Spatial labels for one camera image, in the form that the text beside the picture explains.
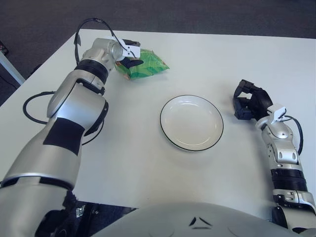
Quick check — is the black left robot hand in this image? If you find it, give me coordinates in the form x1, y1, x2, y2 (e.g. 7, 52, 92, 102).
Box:
122, 39, 144, 70

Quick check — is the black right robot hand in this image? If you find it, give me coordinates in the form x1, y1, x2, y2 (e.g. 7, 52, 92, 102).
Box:
232, 79, 274, 121

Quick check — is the green snack bag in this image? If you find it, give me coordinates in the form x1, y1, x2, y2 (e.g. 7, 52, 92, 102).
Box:
115, 48, 170, 81

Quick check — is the white plate with black rim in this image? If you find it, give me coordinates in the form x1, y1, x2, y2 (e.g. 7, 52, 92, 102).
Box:
159, 94, 225, 152

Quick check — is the grey robot torso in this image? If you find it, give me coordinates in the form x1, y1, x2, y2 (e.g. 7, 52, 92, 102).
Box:
90, 201, 316, 237

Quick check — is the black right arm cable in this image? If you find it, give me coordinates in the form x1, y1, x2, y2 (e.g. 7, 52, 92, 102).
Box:
283, 115, 304, 156

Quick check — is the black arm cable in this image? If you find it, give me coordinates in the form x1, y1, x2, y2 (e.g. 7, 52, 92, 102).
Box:
283, 115, 304, 156
23, 18, 124, 146

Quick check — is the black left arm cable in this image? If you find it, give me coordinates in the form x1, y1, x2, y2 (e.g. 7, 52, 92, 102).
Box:
23, 18, 124, 146

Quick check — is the white desk frame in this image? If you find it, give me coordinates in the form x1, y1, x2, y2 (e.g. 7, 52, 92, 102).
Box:
0, 52, 26, 86

